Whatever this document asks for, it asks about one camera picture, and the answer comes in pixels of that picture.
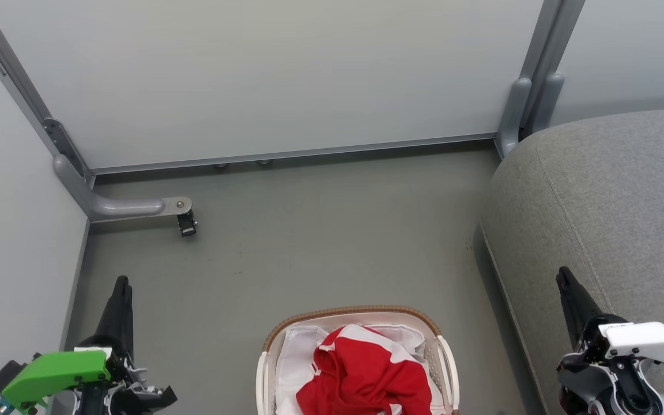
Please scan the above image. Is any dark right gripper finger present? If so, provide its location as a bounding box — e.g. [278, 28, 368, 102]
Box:
[562, 266, 605, 333]
[556, 266, 592, 349]

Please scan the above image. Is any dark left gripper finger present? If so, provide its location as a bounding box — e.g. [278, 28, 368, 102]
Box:
[117, 276, 135, 356]
[93, 276, 124, 350]

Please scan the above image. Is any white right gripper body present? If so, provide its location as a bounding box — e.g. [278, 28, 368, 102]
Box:
[581, 314, 664, 365]

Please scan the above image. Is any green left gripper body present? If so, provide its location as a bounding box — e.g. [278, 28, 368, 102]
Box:
[1, 348, 178, 415]

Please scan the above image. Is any red shirt wide white stripe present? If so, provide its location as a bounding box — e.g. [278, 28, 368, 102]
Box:
[296, 325, 433, 415]

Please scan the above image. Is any grey fabric sofa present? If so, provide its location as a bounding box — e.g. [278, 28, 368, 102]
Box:
[479, 107, 664, 415]

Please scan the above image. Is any black caster wheel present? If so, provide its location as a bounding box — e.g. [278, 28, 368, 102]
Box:
[176, 210, 198, 237]

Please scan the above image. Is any grey partition foot bar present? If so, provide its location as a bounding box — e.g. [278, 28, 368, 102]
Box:
[52, 153, 193, 222]

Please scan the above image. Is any white fabric basket liner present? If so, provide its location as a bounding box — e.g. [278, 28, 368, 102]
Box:
[274, 324, 445, 415]

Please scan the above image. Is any white laundry basket brown rim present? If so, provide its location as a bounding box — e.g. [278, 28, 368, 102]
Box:
[255, 305, 461, 415]

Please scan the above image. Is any grey double partition post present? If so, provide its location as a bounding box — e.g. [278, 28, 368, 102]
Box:
[495, 0, 586, 159]

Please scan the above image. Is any grey metal partition post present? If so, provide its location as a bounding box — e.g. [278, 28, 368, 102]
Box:
[0, 0, 92, 175]

